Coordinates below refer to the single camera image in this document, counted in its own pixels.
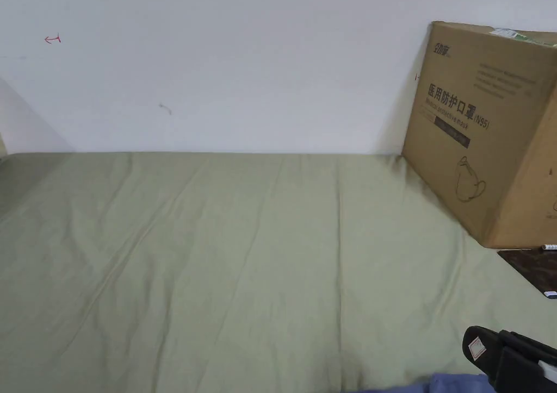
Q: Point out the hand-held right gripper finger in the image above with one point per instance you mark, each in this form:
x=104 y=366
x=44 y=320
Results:
x=478 y=345

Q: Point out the dark blue garment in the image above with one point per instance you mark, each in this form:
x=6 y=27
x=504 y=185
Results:
x=452 y=384

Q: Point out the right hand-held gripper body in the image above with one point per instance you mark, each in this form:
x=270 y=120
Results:
x=522 y=362

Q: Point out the bed with pale green sheet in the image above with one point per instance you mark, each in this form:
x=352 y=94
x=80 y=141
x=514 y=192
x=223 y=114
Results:
x=226 y=258

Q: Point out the brown cardboard carton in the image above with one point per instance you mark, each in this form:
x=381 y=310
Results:
x=478 y=158

